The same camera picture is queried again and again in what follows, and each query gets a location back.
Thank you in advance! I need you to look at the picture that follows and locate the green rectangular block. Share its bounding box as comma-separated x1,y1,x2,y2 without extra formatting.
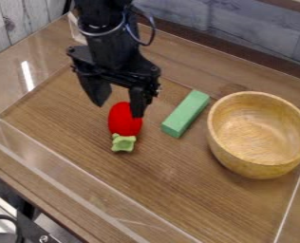
161,90,211,138

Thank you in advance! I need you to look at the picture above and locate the black equipment bottom left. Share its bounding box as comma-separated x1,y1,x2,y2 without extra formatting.
0,212,62,243

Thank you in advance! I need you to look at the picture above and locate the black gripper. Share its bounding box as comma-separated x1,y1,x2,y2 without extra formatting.
66,25,161,118

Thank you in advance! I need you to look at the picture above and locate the light wooden bowl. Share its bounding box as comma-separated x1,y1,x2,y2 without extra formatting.
208,91,300,179

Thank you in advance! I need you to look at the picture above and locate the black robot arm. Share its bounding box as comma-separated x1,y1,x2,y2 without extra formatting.
66,0,162,118

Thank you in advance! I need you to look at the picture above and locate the red felt strawberry toy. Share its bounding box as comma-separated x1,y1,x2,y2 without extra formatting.
109,102,142,152

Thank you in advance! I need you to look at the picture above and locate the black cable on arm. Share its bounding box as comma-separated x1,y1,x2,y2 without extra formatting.
124,7,158,47

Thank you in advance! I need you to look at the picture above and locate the clear acrylic tray enclosure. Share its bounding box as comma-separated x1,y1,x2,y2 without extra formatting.
0,18,300,243

